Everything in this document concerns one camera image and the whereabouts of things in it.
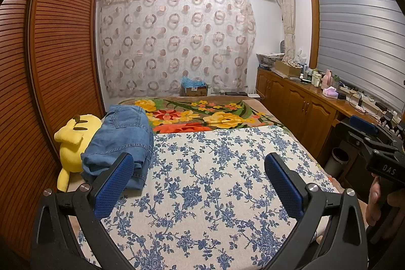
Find ring-patterned sheer curtain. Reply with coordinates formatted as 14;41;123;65
97;0;257;98

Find wooden window frame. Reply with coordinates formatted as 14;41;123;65
308;0;371;70

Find wooden louvered wardrobe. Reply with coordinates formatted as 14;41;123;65
0;0;106;258

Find row of toiletry bottles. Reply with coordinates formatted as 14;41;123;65
302;63;324;87

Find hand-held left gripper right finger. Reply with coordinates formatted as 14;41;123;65
264;152;369;270

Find open cardboard box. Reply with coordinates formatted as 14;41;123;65
275;59;302;77

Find long wooden cabinet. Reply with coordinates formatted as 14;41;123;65
256;65;405;163

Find cardboard box with blue bag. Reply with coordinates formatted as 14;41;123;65
181;75;209;97

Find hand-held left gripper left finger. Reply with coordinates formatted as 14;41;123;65
31;152;136;270

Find stack of papers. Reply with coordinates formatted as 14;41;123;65
256;52;285;67

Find dark grey trash bin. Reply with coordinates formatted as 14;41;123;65
323;147;350;179

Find blue floral bed sheet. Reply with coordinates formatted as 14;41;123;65
68;126;340;270

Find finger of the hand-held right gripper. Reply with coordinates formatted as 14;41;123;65
349;115;399;146
335;121;397;154

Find yellow plush toy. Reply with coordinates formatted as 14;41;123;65
54;113;103;193

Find grey window blind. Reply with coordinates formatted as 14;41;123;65
315;0;405;114

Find flower-patterned plush blanket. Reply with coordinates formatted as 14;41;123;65
118;97;290;134

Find person's right hand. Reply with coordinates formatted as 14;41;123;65
365;175;405;226

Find blue denim pants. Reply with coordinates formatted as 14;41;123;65
80;105;155;191

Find beige tied window curtain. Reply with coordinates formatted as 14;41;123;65
276;0;297;63

